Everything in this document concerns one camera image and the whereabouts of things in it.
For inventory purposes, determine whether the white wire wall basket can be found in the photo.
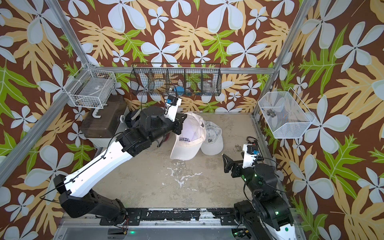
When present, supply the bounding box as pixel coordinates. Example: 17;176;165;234
65;64;117;109

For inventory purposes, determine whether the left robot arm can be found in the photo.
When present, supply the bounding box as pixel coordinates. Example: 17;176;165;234
54;96;187;225

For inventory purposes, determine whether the white box with brown lid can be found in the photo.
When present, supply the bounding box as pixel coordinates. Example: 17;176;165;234
80;95;129;148

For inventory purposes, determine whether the black parallel charging board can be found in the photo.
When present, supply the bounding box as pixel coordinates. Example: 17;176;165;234
246;136;263;162

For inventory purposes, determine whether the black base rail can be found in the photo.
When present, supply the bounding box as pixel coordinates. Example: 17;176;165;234
126;208;239;227

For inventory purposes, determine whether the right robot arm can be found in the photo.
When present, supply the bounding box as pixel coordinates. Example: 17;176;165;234
222;144;298;240

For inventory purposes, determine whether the white New York baseball cap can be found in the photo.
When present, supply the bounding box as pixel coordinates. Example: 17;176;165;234
201;121;224;156

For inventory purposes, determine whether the black baseball cap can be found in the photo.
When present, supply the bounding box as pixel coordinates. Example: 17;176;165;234
125;109;141;128

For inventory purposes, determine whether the black wire wall basket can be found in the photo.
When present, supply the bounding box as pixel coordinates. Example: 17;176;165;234
128;63;223;96

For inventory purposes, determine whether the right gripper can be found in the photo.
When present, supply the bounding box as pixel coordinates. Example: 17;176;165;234
223;151;263;200

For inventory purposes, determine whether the red baseball cap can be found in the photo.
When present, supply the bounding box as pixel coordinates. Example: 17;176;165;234
161;133;170;144

